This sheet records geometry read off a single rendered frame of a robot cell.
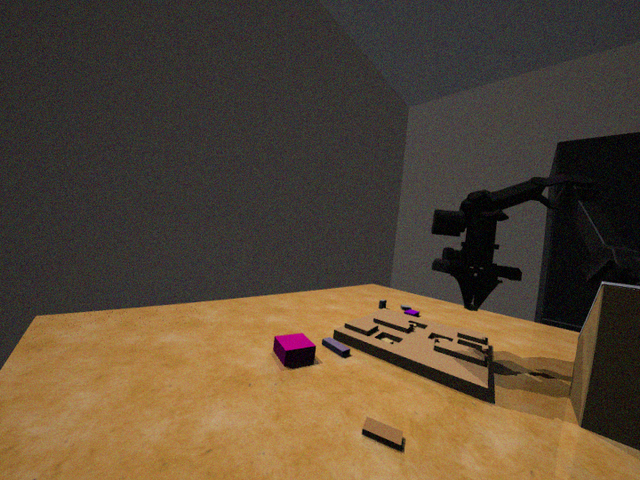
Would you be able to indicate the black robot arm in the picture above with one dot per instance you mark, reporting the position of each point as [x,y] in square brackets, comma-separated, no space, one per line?
[610,260]

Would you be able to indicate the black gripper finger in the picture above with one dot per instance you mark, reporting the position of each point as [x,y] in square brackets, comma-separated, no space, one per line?
[467,287]
[483,288]

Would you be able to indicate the magenta block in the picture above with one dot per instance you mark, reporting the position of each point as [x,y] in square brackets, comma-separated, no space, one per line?
[294,349]

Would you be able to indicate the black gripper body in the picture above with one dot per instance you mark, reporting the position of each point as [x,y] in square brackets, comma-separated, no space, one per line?
[478,253]

